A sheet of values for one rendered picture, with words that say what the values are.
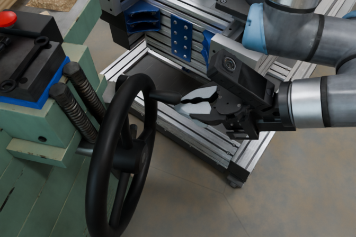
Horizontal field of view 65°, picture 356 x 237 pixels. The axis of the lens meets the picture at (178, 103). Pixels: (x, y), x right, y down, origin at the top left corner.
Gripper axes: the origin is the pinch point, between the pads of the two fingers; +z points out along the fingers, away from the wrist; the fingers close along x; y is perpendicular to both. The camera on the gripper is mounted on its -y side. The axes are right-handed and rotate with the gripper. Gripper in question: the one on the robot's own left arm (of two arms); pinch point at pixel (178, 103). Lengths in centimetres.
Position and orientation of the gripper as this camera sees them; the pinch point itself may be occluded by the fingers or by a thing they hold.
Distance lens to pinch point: 52.6
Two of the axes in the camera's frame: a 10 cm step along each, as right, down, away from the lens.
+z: -8.3, 0.6, 5.5
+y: 4.7, 6.0, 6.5
